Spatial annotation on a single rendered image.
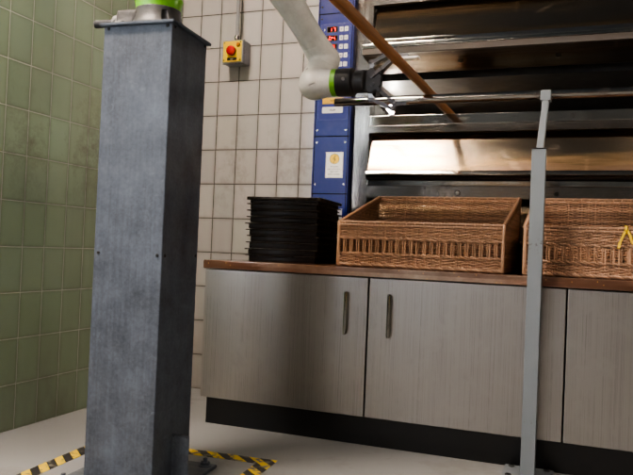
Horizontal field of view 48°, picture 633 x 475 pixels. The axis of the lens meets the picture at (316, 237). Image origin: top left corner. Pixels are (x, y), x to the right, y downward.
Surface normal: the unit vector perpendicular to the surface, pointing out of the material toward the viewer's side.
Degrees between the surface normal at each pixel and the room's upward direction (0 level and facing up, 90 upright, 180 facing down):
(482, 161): 70
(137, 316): 90
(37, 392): 90
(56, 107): 90
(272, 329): 90
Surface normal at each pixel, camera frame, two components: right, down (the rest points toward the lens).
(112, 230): -0.29, -0.03
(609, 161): -0.32, -0.37
